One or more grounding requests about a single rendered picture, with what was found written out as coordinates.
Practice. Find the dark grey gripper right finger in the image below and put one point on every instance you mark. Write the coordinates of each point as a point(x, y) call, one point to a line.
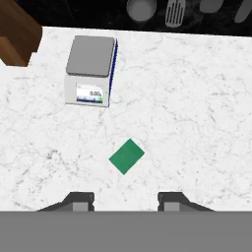
point(171, 201)

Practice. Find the grey hanging spoon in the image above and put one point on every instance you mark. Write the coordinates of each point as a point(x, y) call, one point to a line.
point(243, 11)

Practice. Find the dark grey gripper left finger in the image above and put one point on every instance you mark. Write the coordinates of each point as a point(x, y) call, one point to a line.
point(80, 201)

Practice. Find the green sponge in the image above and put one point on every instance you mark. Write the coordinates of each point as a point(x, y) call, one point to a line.
point(126, 156)

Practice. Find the grey round ladle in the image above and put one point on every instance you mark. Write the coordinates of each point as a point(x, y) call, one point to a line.
point(141, 9)

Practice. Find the white kitchen scale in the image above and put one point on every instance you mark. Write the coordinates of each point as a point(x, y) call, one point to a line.
point(90, 70)

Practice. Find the grey slotted spatula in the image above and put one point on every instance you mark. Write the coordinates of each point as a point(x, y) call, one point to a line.
point(175, 13)

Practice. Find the brown wooden cutting board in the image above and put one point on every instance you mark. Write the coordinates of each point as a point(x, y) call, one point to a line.
point(17, 35)

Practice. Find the grey flat spatula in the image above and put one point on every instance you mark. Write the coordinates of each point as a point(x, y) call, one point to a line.
point(210, 5)

